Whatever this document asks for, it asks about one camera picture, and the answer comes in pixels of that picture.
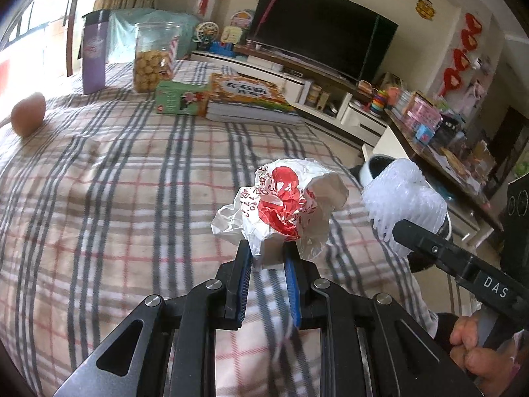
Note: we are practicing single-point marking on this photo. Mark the white ferris wheel toy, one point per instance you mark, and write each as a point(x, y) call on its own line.
point(206, 35)

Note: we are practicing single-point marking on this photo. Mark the brown egg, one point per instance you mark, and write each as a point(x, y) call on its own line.
point(28, 113)

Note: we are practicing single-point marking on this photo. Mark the dark wooden door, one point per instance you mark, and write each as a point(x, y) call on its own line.
point(512, 132)

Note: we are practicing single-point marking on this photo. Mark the clear cookie jar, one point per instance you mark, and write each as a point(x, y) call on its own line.
point(153, 60)

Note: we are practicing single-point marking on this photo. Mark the white low television cabinet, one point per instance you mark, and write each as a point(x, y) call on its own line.
point(289, 76)

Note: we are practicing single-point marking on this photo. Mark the small blue box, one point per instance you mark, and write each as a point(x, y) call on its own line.
point(424, 134)

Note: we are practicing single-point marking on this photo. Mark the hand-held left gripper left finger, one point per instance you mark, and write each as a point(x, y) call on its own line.
point(244, 285)

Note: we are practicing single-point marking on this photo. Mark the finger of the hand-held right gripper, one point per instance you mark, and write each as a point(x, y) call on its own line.
point(446, 256)

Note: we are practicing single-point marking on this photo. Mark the plaid blanket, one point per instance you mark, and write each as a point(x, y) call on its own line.
point(124, 194)

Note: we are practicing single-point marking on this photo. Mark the black flat television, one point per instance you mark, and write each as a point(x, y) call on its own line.
point(322, 29)

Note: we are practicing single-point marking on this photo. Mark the pink toy box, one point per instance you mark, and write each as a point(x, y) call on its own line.
point(417, 111)

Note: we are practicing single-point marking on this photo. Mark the purple box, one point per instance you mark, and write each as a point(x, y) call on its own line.
point(95, 53)

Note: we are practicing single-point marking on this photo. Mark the brown-topped coffee table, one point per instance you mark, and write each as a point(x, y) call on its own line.
point(438, 161)

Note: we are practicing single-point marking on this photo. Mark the white ridged plastic tray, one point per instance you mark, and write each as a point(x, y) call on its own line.
point(405, 198)

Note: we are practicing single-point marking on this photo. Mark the green box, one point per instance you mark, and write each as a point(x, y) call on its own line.
point(182, 99)

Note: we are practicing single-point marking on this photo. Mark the black bin with white rim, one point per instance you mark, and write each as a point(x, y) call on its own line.
point(369, 171)

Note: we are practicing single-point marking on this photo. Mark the person's right hand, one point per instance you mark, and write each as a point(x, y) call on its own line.
point(483, 359)

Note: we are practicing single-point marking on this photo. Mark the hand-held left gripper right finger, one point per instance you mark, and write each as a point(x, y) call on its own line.
point(291, 293)

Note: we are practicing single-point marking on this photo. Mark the white red-print bag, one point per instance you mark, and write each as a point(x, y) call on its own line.
point(285, 202)

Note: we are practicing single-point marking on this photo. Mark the thick grey book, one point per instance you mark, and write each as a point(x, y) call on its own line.
point(256, 116)

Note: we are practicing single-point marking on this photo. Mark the colourful stacking rings toy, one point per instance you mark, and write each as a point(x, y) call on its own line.
point(379, 104)

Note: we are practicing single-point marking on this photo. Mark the orange picture book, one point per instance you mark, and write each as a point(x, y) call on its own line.
point(248, 93)

